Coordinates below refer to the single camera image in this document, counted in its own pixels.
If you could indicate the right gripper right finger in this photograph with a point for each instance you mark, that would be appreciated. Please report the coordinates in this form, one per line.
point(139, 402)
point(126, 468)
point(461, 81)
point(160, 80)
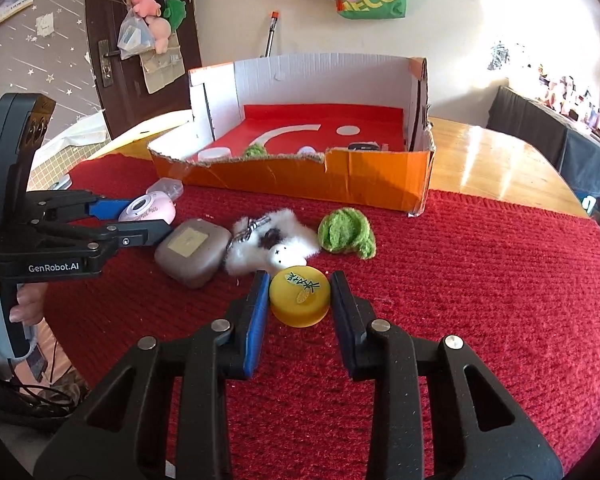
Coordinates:
point(478, 429)

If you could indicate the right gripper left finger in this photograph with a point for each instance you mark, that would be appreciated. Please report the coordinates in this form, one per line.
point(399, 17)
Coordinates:
point(120, 430)

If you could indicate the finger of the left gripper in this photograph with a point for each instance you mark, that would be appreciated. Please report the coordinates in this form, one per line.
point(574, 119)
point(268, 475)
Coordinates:
point(71, 205)
point(56, 241)

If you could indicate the pink round device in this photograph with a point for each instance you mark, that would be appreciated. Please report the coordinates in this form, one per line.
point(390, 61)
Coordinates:
point(155, 205)

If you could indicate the green fuzzy scrunchie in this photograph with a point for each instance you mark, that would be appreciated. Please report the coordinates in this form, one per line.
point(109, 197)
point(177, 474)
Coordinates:
point(255, 150)
point(347, 231)

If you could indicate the yellow round tin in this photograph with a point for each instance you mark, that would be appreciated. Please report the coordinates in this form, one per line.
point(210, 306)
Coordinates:
point(300, 296)

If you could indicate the small pink clear jar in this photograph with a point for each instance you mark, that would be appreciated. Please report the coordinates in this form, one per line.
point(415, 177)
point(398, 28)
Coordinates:
point(306, 150)

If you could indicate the clear small plastic box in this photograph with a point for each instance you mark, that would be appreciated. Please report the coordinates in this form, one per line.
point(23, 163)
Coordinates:
point(173, 188)

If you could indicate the grey rounded case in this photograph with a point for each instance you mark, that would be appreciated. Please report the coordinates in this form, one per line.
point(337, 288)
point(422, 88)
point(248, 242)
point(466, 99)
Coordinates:
point(193, 252)

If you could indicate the dark brown door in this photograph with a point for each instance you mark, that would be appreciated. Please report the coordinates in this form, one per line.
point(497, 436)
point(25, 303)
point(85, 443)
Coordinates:
point(133, 82)

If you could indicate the white round lidded jar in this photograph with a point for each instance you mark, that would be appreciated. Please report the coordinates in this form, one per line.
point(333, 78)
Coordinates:
point(212, 154)

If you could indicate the red knitted table mat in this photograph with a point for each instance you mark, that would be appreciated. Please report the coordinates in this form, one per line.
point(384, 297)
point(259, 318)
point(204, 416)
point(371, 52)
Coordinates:
point(520, 285)

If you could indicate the white plush toy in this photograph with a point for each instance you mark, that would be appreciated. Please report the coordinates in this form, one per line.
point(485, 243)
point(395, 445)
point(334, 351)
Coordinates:
point(273, 242)

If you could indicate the red Miniso bag liner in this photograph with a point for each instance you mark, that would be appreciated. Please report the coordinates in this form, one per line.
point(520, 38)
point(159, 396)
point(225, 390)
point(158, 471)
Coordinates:
point(284, 128)

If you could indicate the pink plush toys on door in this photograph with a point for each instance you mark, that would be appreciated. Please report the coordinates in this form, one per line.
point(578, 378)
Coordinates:
point(162, 21)

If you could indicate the orange white cardboard box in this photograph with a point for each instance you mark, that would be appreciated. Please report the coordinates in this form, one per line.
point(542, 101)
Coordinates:
point(219, 94)

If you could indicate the black white plush roll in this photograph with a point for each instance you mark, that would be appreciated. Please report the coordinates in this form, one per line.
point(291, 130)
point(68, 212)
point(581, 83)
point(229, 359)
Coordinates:
point(364, 147)

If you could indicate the orange tipped metal pole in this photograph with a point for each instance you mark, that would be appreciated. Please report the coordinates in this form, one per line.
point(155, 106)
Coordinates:
point(271, 34)

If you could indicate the blue cloth covered desk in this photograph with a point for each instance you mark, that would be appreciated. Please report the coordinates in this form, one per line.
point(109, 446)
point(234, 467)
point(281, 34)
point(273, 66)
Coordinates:
point(575, 155)

